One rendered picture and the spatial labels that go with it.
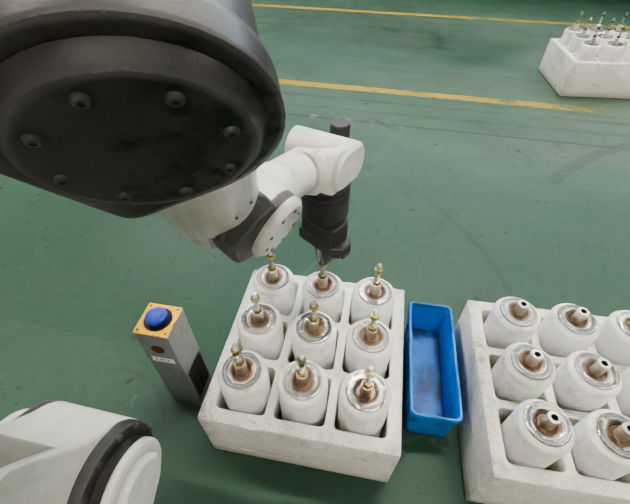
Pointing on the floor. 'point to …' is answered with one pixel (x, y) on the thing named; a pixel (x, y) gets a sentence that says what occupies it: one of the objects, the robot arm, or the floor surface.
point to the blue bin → (431, 371)
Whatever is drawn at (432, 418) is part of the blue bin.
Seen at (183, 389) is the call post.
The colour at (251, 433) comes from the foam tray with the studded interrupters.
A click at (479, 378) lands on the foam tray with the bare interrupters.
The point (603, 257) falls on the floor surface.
